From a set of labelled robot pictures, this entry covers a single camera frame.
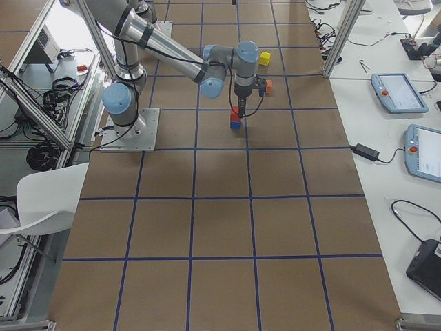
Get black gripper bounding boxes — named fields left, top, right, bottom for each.
left=234, top=74, right=267, bottom=117

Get red wooden block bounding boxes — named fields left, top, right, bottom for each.
left=230, top=106, right=241, bottom=122

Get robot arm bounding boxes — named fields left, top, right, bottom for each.
left=86, top=1, right=267, bottom=140

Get blue wooden block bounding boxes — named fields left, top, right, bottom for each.
left=230, top=117, right=242, bottom=130

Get orange wooden block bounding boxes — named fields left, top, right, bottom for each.
left=265, top=79, right=273, bottom=95

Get yellow wooden block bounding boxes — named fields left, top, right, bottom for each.
left=258, top=51, right=271, bottom=66

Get black power adapter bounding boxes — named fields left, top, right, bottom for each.
left=350, top=143, right=380, bottom=161

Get upper teach pendant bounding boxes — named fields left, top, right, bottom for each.
left=371, top=73, right=429, bottom=114

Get teach pendant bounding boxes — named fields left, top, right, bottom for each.
left=371, top=73, right=429, bottom=114
left=404, top=124, right=440, bottom=183

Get lower teach pendant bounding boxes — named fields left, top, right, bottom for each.
left=404, top=124, right=440, bottom=183

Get grey electronics box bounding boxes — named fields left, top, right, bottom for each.
left=19, top=25, right=61, bottom=73

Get white plastic chair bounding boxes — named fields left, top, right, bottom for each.
left=1, top=163, right=89, bottom=235

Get black device on desk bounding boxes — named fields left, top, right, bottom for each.
left=406, top=239, right=440, bottom=300

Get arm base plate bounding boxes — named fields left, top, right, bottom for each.
left=154, top=21, right=173, bottom=37
left=99, top=108, right=160, bottom=152

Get aluminium frame post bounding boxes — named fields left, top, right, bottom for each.
left=323, top=0, right=365, bottom=78

